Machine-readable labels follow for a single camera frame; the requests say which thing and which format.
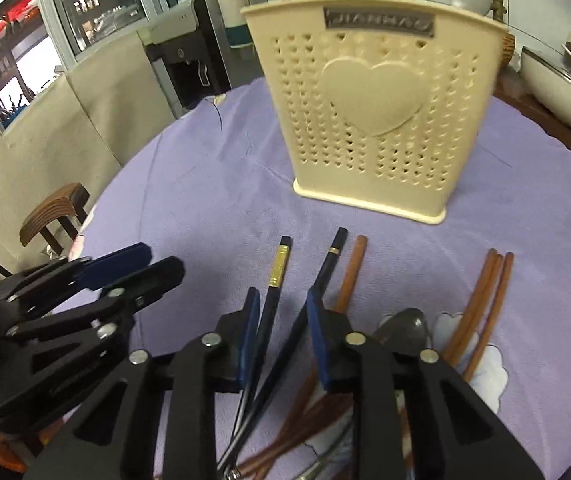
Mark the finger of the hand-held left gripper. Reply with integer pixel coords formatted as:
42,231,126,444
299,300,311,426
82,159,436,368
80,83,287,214
0,242,152,321
0,256,186,427

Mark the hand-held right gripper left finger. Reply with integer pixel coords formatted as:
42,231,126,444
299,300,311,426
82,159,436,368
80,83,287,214
25,286,262,480

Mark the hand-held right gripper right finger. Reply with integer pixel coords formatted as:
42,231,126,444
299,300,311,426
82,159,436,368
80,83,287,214
307,286,547,480

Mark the black chopstick with gold band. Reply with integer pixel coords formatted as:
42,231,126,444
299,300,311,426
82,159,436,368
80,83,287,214
218,228,349,478
215,235,294,478

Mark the metal spoon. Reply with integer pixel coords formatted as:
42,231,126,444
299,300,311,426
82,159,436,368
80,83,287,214
298,308,433,480

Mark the cream perforated utensil holder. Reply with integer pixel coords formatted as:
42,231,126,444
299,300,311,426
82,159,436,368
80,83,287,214
241,0,511,225

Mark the dark wooden chair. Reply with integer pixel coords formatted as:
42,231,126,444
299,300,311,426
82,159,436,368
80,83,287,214
0,182,91,278

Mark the purple floral tablecloth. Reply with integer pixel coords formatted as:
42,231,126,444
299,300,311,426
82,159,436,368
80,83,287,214
52,77,571,480

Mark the water dispenser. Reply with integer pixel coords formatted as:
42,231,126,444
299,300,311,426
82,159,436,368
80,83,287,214
138,0,233,118

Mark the teal roll holder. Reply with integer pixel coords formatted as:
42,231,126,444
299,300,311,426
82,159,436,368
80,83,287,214
228,25,256,50

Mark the metal framed window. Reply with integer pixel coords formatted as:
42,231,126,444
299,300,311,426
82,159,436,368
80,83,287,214
0,0,171,136

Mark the white paper towel roll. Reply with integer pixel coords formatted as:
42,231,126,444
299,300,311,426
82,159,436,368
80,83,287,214
214,0,251,28

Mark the cream pot with glass lid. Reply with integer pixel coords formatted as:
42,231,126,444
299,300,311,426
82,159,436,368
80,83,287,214
520,46,571,136

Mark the beige felt wall sheet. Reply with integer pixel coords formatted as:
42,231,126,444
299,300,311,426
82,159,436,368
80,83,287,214
0,45,181,281

